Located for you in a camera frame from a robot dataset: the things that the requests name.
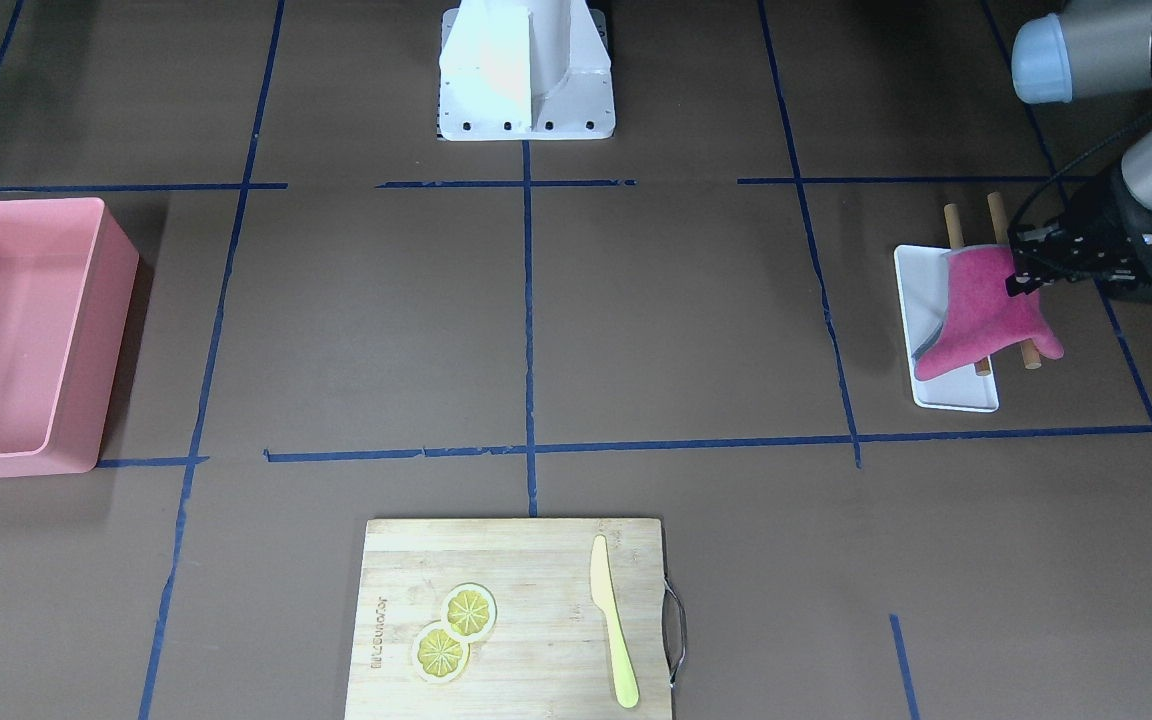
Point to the bamboo cutting board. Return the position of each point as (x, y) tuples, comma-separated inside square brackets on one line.
[(547, 657)]

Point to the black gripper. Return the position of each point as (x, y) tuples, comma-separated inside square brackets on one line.
[(1099, 222)]

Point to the pink plastic bin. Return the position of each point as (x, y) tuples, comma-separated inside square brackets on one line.
[(67, 270)]

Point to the white rectangular tray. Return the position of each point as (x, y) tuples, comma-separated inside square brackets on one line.
[(922, 283)]

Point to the pink fleece cloth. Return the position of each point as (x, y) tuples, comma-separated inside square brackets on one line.
[(981, 319)]

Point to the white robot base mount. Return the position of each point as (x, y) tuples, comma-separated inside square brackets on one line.
[(525, 71)]

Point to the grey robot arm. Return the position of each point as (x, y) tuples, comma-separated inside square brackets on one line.
[(1090, 49)]

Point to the wooden rod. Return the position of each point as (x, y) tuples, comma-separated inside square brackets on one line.
[(956, 241), (1032, 358)]

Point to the inner wooden rod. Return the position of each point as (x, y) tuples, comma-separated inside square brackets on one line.
[(956, 241)]

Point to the outer wooden rod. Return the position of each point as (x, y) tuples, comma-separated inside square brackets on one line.
[(1032, 358)]

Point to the yellow plastic knife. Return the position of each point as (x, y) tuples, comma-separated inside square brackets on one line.
[(624, 681)]

